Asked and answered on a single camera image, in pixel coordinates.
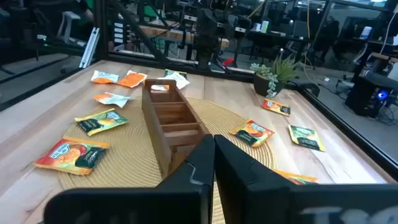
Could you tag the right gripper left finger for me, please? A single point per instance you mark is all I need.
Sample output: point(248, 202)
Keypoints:
point(186, 199)

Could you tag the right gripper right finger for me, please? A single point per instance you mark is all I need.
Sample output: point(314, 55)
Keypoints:
point(264, 199)

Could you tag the wooden tea box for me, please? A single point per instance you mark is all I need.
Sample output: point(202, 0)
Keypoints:
point(168, 124)

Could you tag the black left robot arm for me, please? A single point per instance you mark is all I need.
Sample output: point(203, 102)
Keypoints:
point(206, 37)

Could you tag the white orange tea bag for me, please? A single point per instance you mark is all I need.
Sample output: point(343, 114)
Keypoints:
point(132, 80)
point(103, 77)
point(178, 80)
point(111, 99)
point(159, 87)

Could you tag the round woven placemat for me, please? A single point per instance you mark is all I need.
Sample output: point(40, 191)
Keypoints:
point(130, 155)

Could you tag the potted green succulent plant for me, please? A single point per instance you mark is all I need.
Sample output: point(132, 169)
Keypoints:
point(267, 84)

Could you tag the black computer tower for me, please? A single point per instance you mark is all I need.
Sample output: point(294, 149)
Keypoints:
point(362, 93)

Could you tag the wooden workbench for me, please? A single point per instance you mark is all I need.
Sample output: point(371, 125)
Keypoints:
point(174, 34)

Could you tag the silver aluminium extrusion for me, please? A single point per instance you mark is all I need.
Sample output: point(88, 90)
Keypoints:
point(89, 46)

